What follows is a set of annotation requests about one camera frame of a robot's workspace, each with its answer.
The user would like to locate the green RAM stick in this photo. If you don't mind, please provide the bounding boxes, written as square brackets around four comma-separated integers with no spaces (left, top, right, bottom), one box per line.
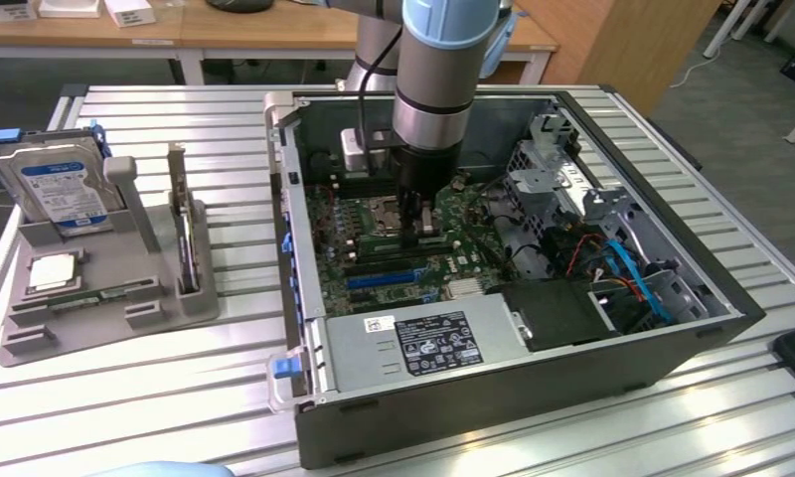
[47,282,154,310]

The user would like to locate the graphics card standing on edge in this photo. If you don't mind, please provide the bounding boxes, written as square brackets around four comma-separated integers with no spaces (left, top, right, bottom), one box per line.
[166,141,205,295]

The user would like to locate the plain white box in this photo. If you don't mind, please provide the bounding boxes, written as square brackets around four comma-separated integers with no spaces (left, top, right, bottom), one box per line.
[38,0,101,20]

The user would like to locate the metal CPU socket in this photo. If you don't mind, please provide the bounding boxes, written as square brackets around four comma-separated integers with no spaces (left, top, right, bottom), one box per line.
[361,196,453,236]

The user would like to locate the grey parts rack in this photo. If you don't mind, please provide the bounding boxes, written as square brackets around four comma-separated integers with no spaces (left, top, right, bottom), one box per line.
[0,142,223,369]

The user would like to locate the wooden cabinet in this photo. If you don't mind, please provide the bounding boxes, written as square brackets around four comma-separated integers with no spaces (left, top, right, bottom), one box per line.
[512,0,711,118]

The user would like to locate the blue flat wire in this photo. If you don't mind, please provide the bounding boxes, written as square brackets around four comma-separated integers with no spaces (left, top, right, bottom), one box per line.
[603,238,672,325]

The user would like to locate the silver chipset heat sink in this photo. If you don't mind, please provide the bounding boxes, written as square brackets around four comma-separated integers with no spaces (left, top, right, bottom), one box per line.
[449,279,490,298]

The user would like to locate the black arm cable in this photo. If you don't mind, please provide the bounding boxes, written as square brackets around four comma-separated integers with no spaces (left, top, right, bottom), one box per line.
[356,24,406,150]

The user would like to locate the dark round object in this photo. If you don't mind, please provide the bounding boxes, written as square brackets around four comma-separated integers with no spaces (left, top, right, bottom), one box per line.
[203,0,274,14]

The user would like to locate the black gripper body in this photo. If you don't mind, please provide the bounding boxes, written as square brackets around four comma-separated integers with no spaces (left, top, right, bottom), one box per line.
[394,143,464,201]

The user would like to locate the black fan shroud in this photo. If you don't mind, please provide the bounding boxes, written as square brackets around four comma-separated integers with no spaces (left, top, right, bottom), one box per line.
[500,278,623,353]

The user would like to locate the blue disk carrier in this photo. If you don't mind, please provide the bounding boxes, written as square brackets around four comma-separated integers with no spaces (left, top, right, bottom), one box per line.
[0,118,109,200]

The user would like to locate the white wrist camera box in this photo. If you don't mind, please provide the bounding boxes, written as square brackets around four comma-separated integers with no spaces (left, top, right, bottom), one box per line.
[338,127,396,176]

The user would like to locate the green motherboard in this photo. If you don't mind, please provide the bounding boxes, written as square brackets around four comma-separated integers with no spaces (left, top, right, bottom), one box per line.
[301,181,512,319]

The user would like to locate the white box black print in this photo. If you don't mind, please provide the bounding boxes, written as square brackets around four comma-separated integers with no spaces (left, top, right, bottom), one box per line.
[0,0,39,24]

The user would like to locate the white floor cable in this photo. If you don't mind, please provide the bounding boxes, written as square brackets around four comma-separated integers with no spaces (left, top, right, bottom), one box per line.
[667,45,717,90]

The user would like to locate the white box with label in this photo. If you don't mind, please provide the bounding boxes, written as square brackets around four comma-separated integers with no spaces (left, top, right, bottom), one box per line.
[101,0,154,29]

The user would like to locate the silver CPU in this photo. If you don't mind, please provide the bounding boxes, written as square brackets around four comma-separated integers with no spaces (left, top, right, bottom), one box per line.
[24,254,85,295]

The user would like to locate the grey metal disk bay cage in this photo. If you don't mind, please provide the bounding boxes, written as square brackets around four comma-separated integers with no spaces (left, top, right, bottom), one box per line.
[500,112,644,280]

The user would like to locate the wooden desk white frame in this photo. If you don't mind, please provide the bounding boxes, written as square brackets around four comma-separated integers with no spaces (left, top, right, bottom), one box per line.
[0,0,561,86]

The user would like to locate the white table legs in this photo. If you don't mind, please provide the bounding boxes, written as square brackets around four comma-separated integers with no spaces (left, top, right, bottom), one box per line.
[699,0,795,59]

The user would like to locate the grey power supply with label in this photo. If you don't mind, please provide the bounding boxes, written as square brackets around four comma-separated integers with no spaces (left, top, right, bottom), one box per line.
[321,292,528,395]

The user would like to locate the blue expansion slot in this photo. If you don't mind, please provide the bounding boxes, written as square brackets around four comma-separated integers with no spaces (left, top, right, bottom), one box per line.
[345,270,426,291]

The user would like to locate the light blue rounded cap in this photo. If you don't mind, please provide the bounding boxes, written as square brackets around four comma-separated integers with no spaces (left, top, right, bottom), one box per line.
[83,459,241,477]

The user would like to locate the black open PC case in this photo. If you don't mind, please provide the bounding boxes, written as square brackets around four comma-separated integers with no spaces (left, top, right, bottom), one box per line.
[262,85,768,471]

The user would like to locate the hard disk with blue label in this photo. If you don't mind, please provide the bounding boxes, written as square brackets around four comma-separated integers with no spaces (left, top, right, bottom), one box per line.
[0,143,118,236]

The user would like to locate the black RAM slot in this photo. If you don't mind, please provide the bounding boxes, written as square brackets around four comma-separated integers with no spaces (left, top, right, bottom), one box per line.
[353,238,453,255]

